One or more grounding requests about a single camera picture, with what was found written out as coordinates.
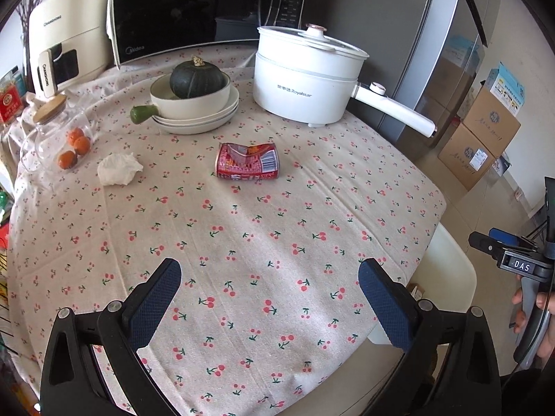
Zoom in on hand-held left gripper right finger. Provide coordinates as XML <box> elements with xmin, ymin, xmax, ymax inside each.
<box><xmin>358</xmin><ymin>258</ymin><xmax>503</xmax><ymax>416</ymax></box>

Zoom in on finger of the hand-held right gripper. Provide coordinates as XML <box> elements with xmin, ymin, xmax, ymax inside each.
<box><xmin>468</xmin><ymin>231</ymin><xmax>504</xmax><ymax>263</ymax></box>
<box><xmin>489</xmin><ymin>227</ymin><xmax>521</xmax><ymax>249</ymax></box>

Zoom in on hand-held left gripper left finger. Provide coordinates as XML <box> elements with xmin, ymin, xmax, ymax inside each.
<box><xmin>40</xmin><ymin>258</ymin><xmax>182</xmax><ymax>416</ymax></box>

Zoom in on person's right hand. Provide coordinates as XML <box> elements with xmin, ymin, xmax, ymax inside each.
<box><xmin>511</xmin><ymin>288</ymin><xmax>555</xmax><ymax>358</ymax></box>

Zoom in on white chair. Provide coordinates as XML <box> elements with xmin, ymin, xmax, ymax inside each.
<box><xmin>368</xmin><ymin>223</ymin><xmax>475</xmax><ymax>347</ymax></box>

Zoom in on brown cardboard box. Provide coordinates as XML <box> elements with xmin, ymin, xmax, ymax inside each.
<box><xmin>455</xmin><ymin>84</ymin><xmax>521</xmax><ymax>159</ymax></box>
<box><xmin>438</xmin><ymin>121</ymin><xmax>495</xmax><ymax>190</ymax></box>

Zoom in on cherry print tablecloth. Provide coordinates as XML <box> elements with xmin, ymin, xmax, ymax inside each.
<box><xmin>2</xmin><ymin>45</ymin><xmax>447</xmax><ymax>416</ymax></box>

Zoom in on crumpled white tissue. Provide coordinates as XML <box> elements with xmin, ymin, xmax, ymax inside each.
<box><xmin>97</xmin><ymin>153</ymin><xmax>144</xmax><ymax>187</ymax></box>

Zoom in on blue and white box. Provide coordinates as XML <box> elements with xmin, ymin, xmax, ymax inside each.
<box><xmin>485</xmin><ymin>61</ymin><xmax>527</xmax><ymax>117</ymax></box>

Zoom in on crushed red drink can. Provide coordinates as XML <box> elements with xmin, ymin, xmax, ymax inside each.
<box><xmin>214</xmin><ymin>141</ymin><xmax>280</xmax><ymax>181</ymax></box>

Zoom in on grey refrigerator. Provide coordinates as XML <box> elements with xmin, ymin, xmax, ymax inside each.
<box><xmin>356</xmin><ymin>0</ymin><xmax>490</xmax><ymax>163</ymax></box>

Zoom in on glass jar with wooden lid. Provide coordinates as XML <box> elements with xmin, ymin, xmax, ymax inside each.
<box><xmin>19</xmin><ymin>94</ymin><xmax>98</xmax><ymax>178</ymax></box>

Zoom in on dark green pumpkin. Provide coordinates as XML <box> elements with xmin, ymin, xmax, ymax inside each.
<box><xmin>169</xmin><ymin>55</ymin><xmax>227</xmax><ymax>98</ymax></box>

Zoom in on white electric cooking pot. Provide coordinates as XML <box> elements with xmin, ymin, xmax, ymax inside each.
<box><xmin>252</xmin><ymin>24</ymin><xmax>438</xmax><ymax>138</ymax></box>

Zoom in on red box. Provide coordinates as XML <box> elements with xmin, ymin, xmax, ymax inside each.
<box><xmin>0</xmin><ymin>87</ymin><xmax>23</xmax><ymax>123</ymax></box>

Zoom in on white pot lid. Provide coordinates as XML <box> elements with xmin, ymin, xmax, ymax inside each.
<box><xmin>258</xmin><ymin>23</ymin><xmax>370</xmax><ymax>59</ymax></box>

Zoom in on cream air fryer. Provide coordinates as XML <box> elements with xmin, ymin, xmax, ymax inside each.
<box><xmin>27</xmin><ymin>0</ymin><xmax>113</xmax><ymax>100</ymax></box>

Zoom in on black microwave oven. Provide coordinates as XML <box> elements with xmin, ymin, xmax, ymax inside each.
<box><xmin>106</xmin><ymin>0</ymin><xmax>313</xmax><ymax>70</ymax></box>

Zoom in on cream bowl with green handle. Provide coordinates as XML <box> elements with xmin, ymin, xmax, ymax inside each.
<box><xmin>130</xmin><ymin>71</ymin><xmax>232</xmax><ymax>125</ymax></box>

